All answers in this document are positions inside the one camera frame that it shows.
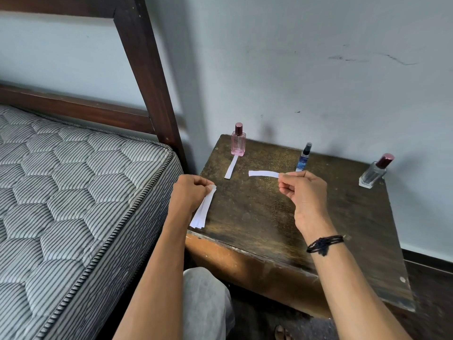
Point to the person's left hand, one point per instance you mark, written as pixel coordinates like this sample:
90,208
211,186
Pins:
187,195

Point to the bundle of white paper strips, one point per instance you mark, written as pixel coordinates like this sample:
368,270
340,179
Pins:
203,210

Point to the clear perfume bottle maroon cap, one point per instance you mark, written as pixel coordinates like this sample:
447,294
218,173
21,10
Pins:
375,171

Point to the person's right forearm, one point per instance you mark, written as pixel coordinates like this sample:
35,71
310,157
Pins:
348,290

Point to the white paper strip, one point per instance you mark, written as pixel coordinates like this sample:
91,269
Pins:
263,173
231,167

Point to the person's right hand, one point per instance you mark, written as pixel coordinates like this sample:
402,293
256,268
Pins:
307,200

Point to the small blue spray bottle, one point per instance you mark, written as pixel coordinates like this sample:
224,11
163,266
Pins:
303,158

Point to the pink perfume bottle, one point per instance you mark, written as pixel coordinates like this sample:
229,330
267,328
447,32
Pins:
238,141

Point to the person's foot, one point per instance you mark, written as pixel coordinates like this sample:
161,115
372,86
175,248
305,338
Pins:
282,333

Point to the person's left forearm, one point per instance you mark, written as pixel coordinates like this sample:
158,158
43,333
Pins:
157,279

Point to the person's grey trouser leg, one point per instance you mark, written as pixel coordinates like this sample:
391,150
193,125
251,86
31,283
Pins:
205,304

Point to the striped quilted mattress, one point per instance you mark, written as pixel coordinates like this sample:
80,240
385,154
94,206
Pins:
70,208

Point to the dark wooden bed frame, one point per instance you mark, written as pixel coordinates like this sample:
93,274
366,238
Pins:
141,67

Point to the person's right thumb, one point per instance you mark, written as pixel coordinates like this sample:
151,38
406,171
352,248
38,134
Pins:
291,178

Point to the dark wooden side table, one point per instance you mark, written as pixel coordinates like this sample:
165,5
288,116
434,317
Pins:
276,223

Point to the person's left fingers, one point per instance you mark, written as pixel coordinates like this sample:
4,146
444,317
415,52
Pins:
205,185

